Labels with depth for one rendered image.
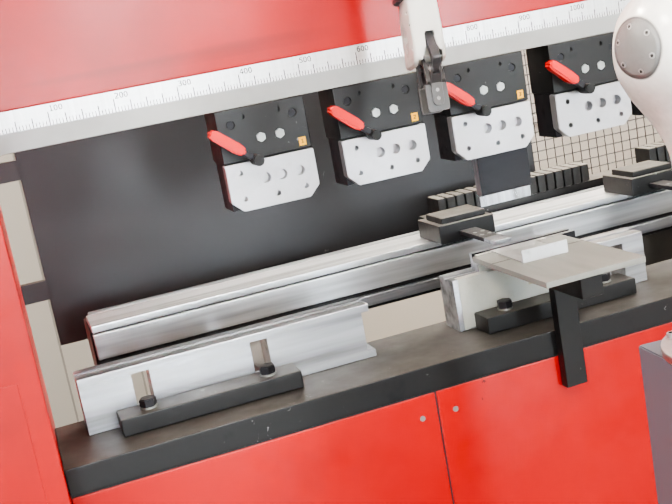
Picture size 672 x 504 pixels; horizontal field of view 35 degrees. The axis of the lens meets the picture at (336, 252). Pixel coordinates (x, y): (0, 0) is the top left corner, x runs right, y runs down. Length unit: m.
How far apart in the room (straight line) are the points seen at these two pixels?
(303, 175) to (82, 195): 0.63
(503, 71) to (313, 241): 0.67
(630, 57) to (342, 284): 1.06
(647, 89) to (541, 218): 1.11
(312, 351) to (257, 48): 0.51
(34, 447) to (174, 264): 0.83
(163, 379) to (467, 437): 0.51
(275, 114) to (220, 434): 0.51
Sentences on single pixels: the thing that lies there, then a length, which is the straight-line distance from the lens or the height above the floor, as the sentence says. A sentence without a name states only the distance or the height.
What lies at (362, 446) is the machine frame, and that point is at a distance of 1.76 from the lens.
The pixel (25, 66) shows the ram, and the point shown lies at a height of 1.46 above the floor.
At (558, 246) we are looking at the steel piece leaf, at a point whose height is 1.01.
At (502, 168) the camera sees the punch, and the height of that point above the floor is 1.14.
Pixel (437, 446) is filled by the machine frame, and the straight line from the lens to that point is 1.81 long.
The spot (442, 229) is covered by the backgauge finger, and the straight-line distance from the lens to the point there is 2.10.
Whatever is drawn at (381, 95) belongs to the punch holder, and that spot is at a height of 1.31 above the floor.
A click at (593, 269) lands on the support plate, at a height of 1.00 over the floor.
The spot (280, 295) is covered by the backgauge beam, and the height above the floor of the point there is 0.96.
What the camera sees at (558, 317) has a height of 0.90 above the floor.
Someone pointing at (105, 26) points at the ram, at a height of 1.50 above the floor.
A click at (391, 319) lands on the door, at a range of 4.36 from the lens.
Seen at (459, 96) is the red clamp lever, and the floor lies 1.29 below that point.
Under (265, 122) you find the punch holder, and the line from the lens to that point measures 1.73.
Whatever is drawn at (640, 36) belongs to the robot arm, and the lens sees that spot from 1.16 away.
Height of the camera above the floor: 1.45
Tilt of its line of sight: 12 degrees down
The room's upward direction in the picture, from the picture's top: 10 degrees counter-clockwise
